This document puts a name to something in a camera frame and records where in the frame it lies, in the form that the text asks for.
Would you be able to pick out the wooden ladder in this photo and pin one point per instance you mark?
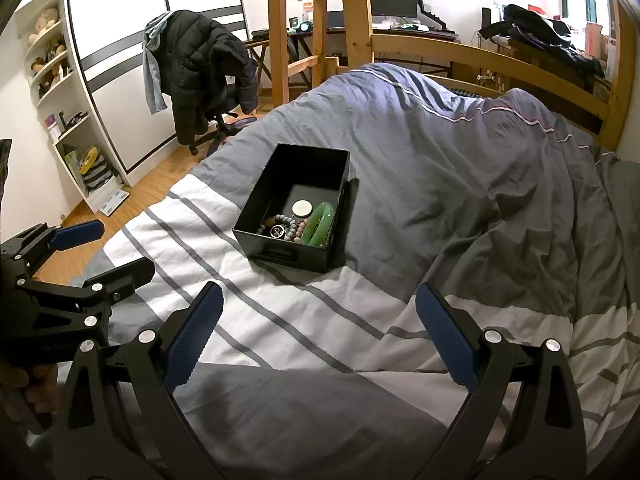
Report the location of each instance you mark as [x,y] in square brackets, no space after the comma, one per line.
[278,35]

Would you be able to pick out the black puffer jacket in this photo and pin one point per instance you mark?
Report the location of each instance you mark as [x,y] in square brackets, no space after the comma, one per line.
[200,60]

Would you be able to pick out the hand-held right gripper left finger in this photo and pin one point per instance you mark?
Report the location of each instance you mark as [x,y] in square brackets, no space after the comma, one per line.
[195,331]

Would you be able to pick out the white round disc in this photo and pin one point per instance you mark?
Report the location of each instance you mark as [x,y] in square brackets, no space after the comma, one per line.
[301,208]

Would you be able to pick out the white bathroom scale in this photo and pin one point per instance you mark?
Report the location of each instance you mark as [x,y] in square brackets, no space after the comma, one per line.
[114,203]

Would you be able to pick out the grey striped duvet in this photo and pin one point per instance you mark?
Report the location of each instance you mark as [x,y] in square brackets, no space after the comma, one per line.
[425,185]

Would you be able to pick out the person's left hand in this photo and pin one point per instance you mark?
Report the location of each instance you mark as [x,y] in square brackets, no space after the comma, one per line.
[32,397]

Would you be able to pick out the wooden bed frame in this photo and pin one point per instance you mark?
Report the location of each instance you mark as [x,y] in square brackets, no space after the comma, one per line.
[357,10]

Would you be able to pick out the yellow toy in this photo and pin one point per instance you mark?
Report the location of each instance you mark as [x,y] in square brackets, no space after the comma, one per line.
[89,160]

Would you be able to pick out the white sliding wardrobe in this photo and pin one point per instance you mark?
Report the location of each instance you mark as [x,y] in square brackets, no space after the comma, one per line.
[125,20]

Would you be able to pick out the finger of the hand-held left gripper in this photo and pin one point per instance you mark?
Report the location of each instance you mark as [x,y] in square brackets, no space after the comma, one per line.
[75,235]
[125,275]

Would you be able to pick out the white bookshelf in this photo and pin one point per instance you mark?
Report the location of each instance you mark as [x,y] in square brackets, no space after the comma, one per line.
[97,130]

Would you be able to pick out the beige plush bear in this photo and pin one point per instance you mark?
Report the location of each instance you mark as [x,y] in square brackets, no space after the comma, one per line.
[42,22]

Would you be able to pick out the light blue denim garment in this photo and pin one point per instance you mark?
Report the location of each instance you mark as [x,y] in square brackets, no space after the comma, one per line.
[152,80]

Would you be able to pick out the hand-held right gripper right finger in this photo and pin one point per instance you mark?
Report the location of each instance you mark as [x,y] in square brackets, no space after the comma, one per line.
[445,331]

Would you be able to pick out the black office chair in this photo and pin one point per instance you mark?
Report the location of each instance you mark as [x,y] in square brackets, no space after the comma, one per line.
[222,130]

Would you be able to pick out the wooden desk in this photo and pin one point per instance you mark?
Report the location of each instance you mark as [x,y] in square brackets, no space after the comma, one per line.
[435,34]

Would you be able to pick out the black storage box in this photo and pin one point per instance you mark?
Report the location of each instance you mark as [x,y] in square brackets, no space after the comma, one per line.
[300,170]

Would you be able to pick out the green jade bangle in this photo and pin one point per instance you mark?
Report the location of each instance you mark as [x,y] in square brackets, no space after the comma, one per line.
[315,227]

